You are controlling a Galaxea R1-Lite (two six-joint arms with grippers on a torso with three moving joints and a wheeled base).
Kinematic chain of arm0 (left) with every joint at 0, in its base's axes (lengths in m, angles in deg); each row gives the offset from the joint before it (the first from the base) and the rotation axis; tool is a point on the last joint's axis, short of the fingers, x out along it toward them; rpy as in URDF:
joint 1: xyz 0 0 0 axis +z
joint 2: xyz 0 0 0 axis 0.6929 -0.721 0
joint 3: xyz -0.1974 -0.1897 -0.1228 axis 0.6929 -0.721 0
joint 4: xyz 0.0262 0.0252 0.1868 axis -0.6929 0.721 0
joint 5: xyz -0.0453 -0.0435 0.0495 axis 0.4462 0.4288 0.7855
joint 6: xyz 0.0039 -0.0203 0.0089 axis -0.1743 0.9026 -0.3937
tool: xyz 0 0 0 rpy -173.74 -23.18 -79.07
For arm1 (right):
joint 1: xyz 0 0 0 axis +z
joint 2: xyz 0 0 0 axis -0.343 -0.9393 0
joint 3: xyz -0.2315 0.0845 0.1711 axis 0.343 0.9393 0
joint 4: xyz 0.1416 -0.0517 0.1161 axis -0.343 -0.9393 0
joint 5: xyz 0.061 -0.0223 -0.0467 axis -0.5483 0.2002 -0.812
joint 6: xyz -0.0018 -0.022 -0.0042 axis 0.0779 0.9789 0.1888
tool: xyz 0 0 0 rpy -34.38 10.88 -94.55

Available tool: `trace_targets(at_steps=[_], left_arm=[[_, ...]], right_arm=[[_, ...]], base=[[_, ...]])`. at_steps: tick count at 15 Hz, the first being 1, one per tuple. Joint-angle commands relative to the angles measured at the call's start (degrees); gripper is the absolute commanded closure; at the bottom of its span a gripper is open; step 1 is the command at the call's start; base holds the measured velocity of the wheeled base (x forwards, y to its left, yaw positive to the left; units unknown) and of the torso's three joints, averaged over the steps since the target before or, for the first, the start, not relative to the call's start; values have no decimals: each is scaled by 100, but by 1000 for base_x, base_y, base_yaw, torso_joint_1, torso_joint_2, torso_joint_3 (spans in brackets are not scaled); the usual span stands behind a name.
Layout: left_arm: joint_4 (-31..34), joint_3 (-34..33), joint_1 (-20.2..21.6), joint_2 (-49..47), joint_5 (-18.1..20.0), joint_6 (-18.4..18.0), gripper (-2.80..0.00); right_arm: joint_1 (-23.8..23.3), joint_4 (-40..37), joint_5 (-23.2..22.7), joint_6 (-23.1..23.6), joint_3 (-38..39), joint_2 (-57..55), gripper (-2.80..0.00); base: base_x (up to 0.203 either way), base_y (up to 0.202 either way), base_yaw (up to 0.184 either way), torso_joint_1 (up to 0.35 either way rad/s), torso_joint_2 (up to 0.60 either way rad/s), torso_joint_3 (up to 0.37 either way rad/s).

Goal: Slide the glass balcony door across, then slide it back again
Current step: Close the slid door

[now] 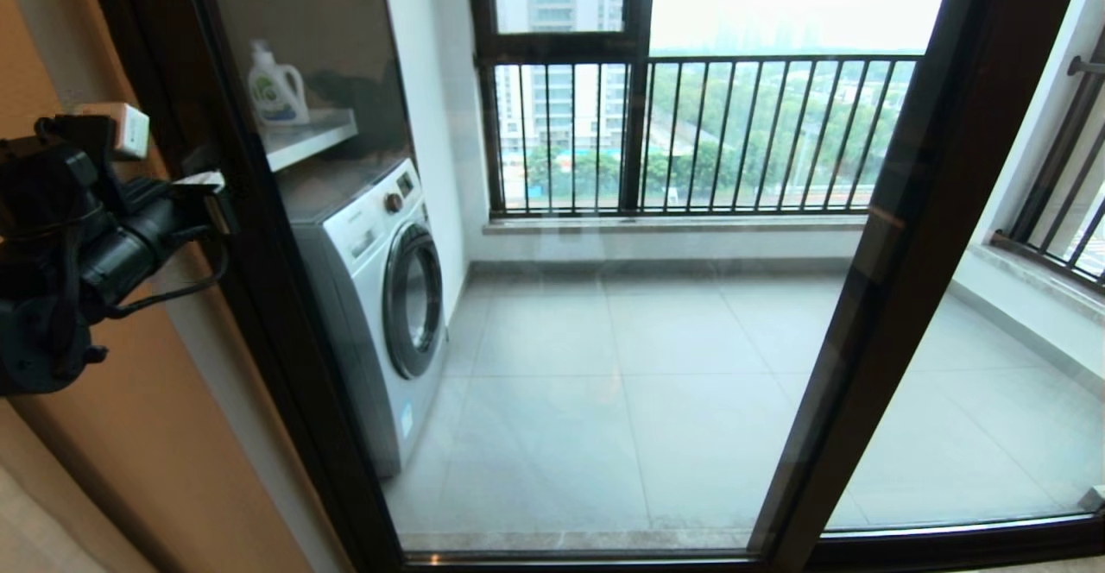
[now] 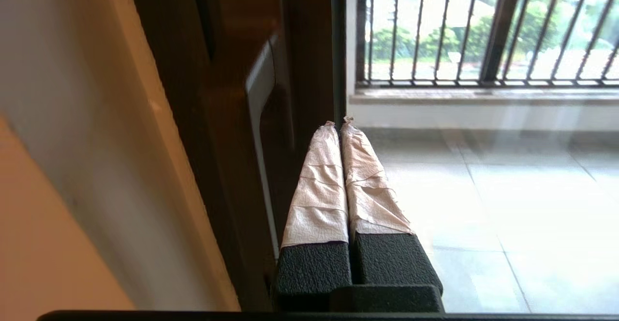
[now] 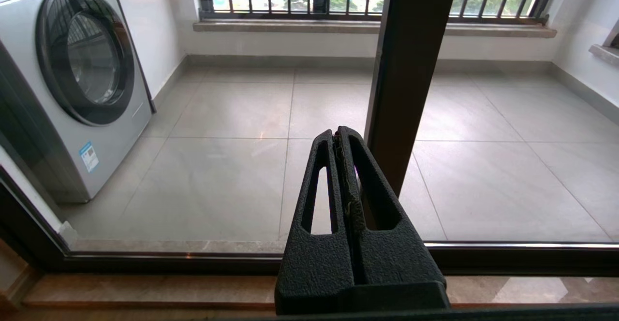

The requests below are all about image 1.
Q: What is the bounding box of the dark brown door handle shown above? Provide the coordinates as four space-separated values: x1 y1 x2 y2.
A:
203 172 243 242

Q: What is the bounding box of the black window frame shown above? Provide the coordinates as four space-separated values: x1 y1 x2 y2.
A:
468 0 654 216

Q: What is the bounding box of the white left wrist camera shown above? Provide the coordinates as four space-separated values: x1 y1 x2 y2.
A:
73 103 151 161

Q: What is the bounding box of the white wall shelf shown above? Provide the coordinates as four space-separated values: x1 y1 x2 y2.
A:
263 109 359 173

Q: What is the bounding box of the grey stone window sill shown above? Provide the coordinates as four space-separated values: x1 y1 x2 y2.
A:
950 243 1105 325

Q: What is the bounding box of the white front-load washing machine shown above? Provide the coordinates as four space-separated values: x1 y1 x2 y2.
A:
281 157 448 477

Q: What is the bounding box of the black metal balcony railing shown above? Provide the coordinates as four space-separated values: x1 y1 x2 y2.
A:
479 54 925 214
991 34 1105 293

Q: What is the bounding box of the dark brown sliding glass door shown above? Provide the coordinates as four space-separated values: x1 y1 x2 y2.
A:
82 0 1089 573

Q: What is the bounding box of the dark brown fixed glass door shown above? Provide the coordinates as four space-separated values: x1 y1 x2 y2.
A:
749 0 1105 573

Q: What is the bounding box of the white laundry detergent bottle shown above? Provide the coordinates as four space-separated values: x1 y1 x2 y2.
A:
247 40 310 127

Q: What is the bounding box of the black left wrist mount box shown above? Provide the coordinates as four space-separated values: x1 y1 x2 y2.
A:
0 116 122 246

